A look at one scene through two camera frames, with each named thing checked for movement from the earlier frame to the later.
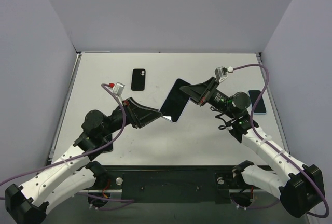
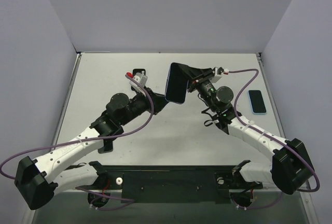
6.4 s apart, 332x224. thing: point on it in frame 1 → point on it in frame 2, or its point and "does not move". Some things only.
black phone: x=105 y=140 does not move
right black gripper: x=207 y=92 → x=200 y=81
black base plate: x=169 y=183 does not move
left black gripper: x=133 y=112 → x=151 y=102
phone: x=176 y=102 → x=177 y=84
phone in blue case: x=260 y=107 does not move
